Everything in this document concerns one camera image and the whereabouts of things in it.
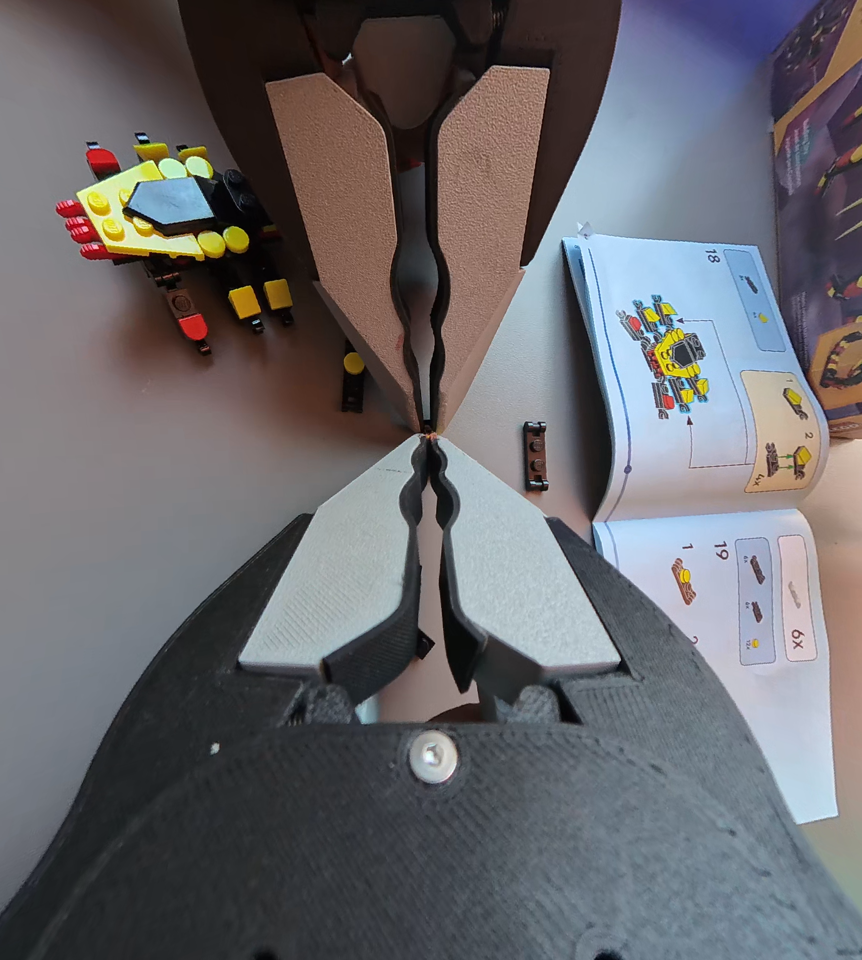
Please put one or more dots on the black brick hinge piece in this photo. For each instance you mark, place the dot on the black brick hinge piece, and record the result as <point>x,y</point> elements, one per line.
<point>425,645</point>

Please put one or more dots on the open instruction booklet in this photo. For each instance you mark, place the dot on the open instruction booklet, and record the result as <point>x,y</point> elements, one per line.
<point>715,600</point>

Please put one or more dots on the yellow black toy brick model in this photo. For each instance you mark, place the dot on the yellow black toy brick model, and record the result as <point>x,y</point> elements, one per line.
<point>168,202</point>

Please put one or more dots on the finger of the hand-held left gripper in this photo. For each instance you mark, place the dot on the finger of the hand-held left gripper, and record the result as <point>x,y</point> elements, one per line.
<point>487,187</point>
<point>333,187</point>

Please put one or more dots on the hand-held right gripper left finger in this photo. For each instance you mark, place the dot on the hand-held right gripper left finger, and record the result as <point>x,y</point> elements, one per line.
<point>333,585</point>

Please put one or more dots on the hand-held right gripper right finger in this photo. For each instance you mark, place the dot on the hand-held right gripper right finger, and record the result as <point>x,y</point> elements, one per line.
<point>536,592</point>

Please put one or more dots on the black brick plate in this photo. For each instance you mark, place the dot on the black brick plate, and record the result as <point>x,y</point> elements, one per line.
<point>353,394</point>
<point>536,455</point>

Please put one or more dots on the purple toy set box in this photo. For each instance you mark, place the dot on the purple toy set box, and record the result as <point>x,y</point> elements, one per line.
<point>850,225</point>

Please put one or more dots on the yellow round brick tile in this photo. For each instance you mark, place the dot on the yellow round brick tile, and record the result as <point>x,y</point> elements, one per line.
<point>353,364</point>

